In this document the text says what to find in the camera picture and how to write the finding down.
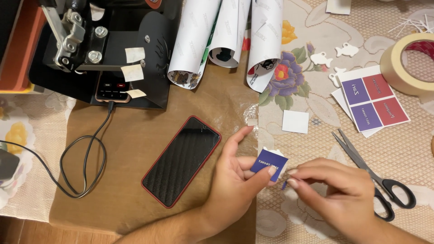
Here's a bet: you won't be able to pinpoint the person's right hand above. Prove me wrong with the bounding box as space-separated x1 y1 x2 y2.
286 157 377 235

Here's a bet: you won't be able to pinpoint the person's left hand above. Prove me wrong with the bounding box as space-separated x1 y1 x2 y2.
202 126 289 235

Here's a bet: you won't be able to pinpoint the blue printed label piece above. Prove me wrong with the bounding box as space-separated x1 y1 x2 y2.
250 149 289 182

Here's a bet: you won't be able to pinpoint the smartphone with red case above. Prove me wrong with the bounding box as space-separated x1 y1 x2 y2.
141 115 222 209

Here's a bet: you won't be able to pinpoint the floral lace tablecloth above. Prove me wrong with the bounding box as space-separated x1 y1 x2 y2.
0 0 434 244

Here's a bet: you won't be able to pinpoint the white square paper piece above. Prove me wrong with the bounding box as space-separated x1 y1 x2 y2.
282 109 310 134

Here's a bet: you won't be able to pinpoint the white paper sheet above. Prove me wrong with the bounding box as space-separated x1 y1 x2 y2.
330 87 384 138

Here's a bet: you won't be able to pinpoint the purple and red label sheet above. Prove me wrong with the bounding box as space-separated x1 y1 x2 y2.
338 65 411 133

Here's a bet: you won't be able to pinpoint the brown baking paper sheet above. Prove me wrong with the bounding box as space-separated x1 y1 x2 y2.
49 51 260 236

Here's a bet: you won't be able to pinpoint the beige tape piece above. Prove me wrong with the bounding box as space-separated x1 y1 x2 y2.
125 89 147 99
120 64 144 82
125 47 146 64

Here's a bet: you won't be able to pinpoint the beige masking tape roll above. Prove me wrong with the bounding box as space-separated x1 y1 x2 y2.
379 33 434 96

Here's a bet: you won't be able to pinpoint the white printed paper roll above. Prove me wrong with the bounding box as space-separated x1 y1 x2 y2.
208 0 252 68
167 0 223 90
246 0 284 93

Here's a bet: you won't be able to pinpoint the smartphone with pink case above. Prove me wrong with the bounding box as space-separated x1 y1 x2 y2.
95 71 132 103

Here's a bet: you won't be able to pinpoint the heap of white paper strips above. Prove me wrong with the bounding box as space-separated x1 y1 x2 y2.
388 14 434 38

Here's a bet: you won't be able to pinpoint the black heat press machine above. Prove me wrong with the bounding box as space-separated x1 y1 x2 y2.
0 0 184 110

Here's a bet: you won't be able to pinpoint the grey object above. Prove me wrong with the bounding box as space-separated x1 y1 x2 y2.
0 148 20 181

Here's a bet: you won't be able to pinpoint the black-handled scissors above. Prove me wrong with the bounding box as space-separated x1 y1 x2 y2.
331 128 417 222

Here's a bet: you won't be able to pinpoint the black charging cable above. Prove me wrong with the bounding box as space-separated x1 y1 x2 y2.
0 101 115 199

